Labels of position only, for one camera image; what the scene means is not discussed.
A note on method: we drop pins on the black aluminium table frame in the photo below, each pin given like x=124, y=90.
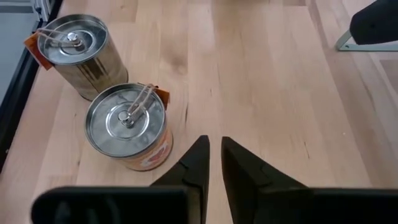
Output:
x=14, y=102

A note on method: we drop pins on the silver candle tin orange label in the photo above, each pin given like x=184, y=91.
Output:
x=124, y=124

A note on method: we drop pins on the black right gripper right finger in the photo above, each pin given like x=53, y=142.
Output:
x=255, y=193

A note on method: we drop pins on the silver candle tin gold label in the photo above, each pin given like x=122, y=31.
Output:
x=74, y=40

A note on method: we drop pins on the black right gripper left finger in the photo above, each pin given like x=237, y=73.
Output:
x=189, y=183

